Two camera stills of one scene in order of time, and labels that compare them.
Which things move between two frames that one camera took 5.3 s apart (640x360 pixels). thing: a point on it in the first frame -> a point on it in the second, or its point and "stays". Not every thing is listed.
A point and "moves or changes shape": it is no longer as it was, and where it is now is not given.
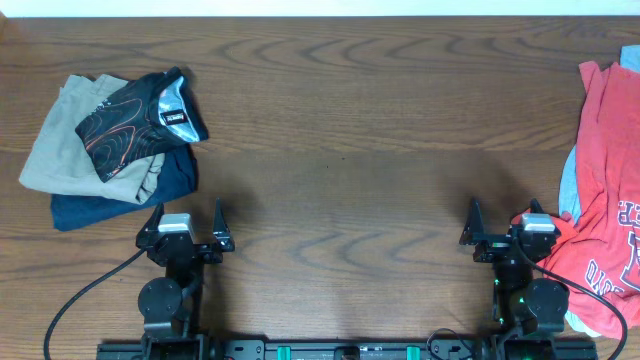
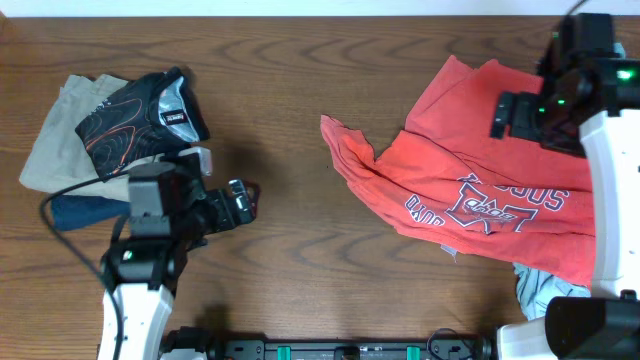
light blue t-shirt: x=569 y=190 moves or changes shape
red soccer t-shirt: x=601 y=250 moves or changes shape
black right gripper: x=474 y=234 -> x=526 y=105
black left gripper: x=221 y=239 -> x=217 y=200
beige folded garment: x=58 y=162 stays
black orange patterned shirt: x=145 y=118 stays
